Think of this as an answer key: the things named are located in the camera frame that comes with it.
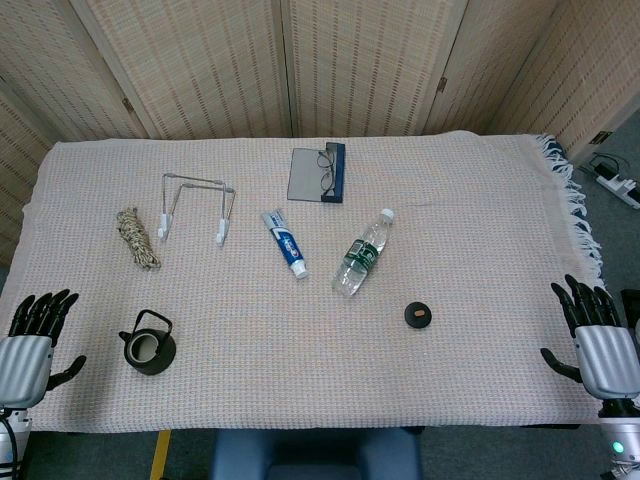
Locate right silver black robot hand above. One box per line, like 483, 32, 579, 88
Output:
540, 273, 640, 401

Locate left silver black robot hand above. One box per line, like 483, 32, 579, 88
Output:
0, 288, 87, 409

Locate black cast iron teapot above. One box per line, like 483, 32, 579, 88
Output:
118, 309, 178, 377

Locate black teapot lid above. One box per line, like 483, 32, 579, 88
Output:
404, 301, 434, 330

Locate blue robot base seat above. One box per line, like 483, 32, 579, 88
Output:
209, 427, 424, 480

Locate yellow floor tape strip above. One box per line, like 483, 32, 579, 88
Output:
149, 430, 173, 480

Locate white power strip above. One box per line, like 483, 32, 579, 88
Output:
587, 153, 640, 210

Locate clear plastic water bottle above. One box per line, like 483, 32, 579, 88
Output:
331, 208, 396, 298

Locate pink waffle tablecloth with fringe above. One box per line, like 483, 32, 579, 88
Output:
0, 130, 609, 434

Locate blue white toothpaste tube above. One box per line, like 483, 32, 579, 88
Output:
260, 209, 310, 280

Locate thin-framed eyeglasses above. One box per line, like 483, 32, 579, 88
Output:
316, 149, 337, 198

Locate open blue glasses case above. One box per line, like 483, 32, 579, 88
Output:
286, 141, 347, 205

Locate woven bamboo folding screen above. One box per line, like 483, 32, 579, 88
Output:
0, 0, 640, 266

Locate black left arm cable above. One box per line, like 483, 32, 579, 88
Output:
0, 417, 22, 480

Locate beige braided rope bundle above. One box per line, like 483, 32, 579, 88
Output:
116, 207, 163, 272

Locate metal wire book stand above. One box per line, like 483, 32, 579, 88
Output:
156, 172, 237, 248

